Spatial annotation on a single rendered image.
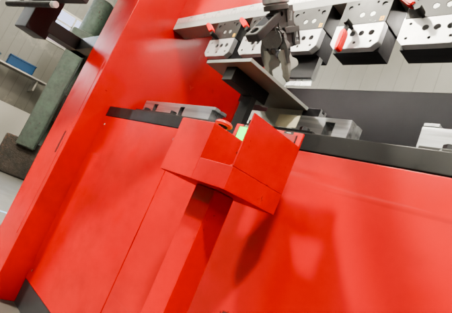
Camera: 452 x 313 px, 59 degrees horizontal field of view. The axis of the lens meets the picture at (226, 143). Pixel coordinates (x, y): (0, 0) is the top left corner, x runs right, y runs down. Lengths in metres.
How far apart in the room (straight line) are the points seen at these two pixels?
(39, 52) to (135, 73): 7.90
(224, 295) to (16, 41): 9.01
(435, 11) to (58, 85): 6.18
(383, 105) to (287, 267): 1.00
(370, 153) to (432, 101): 0.82
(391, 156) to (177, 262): 0.46
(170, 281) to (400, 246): 0.42
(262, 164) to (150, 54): 1.25
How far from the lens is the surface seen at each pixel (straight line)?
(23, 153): 6.87
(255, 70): 1.04
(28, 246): 1.84
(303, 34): 1.33
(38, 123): 6.78
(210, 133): 0.79
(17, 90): 9.61
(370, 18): 1.22
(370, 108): 1.74
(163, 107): 1.71
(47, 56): 9.76
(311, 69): 1.27
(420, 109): 1.65
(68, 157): 1.79
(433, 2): 1.16
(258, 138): 0.75
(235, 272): 0.96
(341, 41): 1.17
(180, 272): 0.80
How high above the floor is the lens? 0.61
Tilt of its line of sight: 10 degrees up
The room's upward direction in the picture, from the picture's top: 23 degrees clockwise
